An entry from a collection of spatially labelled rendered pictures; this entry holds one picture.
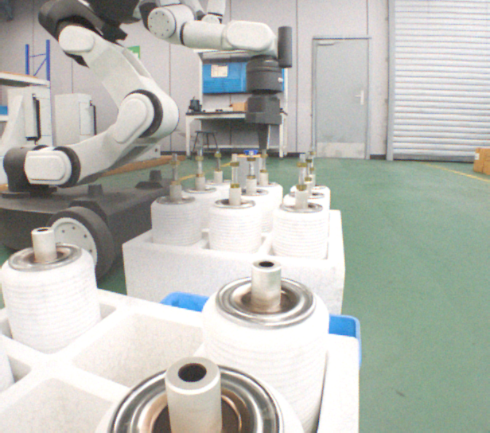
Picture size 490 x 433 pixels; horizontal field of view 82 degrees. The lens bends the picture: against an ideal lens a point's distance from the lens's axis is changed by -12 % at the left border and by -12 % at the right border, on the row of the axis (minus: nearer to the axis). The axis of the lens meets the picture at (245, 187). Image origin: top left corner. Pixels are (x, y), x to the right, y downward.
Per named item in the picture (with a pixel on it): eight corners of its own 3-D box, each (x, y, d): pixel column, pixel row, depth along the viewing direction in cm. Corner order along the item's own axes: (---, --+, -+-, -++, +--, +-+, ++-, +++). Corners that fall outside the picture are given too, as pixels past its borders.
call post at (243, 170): (236, 255, 100) (235, 156, 95) (243, 248, 106) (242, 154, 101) (258, 258, 98) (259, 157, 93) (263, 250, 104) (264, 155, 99)
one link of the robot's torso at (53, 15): (29, 22, 94) (55, -23, 89) (56, 32, 106) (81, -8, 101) (76, 68, 92) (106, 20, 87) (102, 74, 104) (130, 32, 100)
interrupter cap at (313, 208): (274, 212, 52) (274, 208, 52) (283, 204, 59) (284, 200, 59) (320, 216, 49) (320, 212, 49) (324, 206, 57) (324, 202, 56)
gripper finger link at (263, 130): (258, 149, 79) (258, 123, 78) (270, 149, 77) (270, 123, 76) (254, 149, 78) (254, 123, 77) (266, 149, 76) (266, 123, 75)
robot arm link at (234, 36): (268, 52, 69) (214, 44, 72) (276, 60, 77) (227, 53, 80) (274, 23, 67) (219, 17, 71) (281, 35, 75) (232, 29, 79)
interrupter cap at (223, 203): (257, 210, 54) (257, 206, 54) (212, 210, 53) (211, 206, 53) (254, 201, 61) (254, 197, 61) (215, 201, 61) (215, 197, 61)
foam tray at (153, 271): (130, 329, 59) (121, 243, 56) (204, 259, 96) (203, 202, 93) (334, 366, 49) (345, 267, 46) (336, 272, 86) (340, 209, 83)
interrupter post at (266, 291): (245, 310, 23) (245, 268, 22) (254, 294, 25) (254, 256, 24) (278, 314, 22) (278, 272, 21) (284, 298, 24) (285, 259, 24)
